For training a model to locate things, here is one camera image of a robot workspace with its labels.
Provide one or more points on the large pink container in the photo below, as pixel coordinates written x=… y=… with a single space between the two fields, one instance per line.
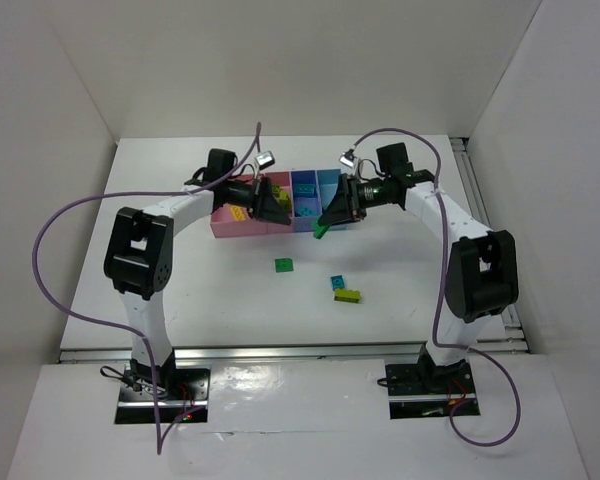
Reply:
x=223 y=225

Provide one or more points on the small pink container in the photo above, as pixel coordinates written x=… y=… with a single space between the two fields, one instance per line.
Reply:
x=281 y=184

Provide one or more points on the cyan lego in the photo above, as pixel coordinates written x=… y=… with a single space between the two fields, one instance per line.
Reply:
x=304 y=211

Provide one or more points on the aluminium rail front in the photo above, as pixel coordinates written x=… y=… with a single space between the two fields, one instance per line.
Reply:
x=255 y=353

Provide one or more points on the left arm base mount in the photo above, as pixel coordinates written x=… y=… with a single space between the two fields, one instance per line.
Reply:
x=187 y=397

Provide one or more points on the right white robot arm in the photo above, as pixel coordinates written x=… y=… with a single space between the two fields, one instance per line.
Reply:
x=479 y=274

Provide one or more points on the small cyan lego brick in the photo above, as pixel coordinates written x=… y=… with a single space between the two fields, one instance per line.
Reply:
x=337 y=282

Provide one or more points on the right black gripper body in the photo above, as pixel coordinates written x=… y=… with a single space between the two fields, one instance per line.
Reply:
x=353 y=197

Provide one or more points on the light blue container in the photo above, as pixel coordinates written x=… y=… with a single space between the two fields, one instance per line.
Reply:
x=327 y=182

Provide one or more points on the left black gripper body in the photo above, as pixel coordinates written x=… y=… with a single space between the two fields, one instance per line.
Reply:
x=255 y=197

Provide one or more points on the long lime lego brick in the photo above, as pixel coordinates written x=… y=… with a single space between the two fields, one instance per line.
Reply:
x=348 y=296

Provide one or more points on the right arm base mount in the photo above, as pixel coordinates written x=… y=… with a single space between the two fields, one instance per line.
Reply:
x=414 y=394

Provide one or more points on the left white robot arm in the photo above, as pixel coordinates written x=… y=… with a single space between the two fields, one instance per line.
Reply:
x=139 y=257

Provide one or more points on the cyan long lego brick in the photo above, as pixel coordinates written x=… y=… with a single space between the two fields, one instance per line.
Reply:
x=304 y=190

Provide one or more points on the yellow lego plate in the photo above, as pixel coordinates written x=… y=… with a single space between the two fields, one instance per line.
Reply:
x=237 y=213

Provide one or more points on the aluminium rail right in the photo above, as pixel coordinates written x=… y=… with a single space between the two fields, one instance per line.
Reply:
x=504 y=334

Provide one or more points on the aluminium rail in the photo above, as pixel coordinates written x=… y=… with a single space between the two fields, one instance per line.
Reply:
x=504 y=334
x=255 y=353

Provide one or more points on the dark blue container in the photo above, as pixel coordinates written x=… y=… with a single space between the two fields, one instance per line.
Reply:
x=304 y=224

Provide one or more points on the lime lego stack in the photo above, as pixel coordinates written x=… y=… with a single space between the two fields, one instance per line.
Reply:
x=282 y=197

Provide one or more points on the dark green curved lego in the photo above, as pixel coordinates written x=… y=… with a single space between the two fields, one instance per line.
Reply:
x=283 y=265

